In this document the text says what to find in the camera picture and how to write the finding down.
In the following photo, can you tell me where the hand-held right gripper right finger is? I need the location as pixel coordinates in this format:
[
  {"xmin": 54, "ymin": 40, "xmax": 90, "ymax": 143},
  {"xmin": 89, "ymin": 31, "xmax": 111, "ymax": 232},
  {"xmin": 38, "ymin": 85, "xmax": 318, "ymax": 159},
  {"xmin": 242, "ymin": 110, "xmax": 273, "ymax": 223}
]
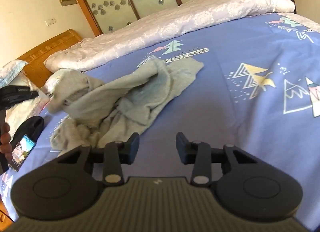
[{"xmin": 176, "ymin": 132, "xmax": 259, "ymax": 186}]

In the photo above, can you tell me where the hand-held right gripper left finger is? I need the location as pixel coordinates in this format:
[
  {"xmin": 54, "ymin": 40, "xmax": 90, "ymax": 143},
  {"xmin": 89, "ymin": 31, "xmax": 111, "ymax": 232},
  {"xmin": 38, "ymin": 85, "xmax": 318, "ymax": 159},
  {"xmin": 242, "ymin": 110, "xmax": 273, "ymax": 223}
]
[{"xmin": 57, "ymin": 132, "xmax": 140, "ymax": 186}]

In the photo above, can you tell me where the person's left hand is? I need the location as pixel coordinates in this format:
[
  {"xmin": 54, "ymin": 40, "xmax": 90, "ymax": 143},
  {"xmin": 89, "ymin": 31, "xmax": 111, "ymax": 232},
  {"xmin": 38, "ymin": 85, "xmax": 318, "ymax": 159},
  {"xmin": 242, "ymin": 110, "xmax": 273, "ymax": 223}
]
[{"xmin": 0, "ymin": 123, "xmax": 11, "ymax": 154}]

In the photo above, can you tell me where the large floral pillow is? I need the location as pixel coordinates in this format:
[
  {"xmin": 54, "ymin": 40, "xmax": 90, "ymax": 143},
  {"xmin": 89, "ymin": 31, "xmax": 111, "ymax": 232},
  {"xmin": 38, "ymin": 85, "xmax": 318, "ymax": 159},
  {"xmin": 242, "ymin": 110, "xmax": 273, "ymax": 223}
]
[{"xmin": 4, "ymin": 72, "xmax": 50, "ymax": 135}]

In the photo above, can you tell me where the blue and white pillow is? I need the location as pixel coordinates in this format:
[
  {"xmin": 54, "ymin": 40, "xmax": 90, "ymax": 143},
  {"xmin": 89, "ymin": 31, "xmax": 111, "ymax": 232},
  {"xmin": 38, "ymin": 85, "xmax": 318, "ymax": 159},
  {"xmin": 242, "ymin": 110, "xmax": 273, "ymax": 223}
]
[{"xmin": 0, "ymin": 60, "xmax": 29, "ymax": 88}]

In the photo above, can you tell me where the black cloth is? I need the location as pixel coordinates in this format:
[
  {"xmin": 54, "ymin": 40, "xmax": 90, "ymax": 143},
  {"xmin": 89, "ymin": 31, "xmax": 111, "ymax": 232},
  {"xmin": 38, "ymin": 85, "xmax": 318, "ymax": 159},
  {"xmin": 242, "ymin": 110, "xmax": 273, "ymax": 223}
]
[{"xmin": 12, "ymin": 116, "xmax": 45, "ymax": 145}]

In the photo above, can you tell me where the wooden headboard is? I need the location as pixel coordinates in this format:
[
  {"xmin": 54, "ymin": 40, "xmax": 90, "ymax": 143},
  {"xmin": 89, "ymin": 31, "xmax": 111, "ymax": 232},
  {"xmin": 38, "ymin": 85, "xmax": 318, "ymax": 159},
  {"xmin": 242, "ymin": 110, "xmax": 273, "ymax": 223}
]
[{"xmin": 15, "ymin": 29, "xmax": 83, "ymax": 88}]

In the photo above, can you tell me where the smartphone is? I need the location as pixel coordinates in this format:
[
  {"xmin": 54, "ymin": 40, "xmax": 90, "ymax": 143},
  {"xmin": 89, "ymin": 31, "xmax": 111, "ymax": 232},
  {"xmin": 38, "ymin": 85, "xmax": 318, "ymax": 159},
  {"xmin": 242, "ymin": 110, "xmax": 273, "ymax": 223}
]
[{"xmin": 7, "ymin": 134, "xmax": 36, "ymax": 172}]

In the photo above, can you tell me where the blue printed bed sheet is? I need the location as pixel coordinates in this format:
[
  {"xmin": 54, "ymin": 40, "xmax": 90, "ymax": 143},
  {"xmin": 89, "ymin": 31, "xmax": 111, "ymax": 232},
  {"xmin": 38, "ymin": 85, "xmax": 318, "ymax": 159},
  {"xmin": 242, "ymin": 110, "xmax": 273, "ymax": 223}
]
[{"xmin": 0, "ymin": 13, "xmax": 320, "ymax": 225}]

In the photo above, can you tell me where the white quilt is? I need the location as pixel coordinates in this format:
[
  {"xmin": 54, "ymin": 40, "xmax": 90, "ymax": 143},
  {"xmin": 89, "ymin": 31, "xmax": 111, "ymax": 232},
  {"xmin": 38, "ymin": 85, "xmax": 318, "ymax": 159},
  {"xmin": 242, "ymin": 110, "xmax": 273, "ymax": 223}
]
[{"xmin": 44, "ymin": 0, "xmax": 295, "ymax": 71}]

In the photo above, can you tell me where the wooden bed frame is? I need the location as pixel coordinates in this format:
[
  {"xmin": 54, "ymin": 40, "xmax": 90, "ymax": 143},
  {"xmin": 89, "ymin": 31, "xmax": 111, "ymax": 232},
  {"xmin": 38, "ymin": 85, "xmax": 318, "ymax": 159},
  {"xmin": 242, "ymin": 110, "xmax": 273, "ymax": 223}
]
[{"xmin": 0, "ymin": 201, "xmax": 14, "ymax": 229}]

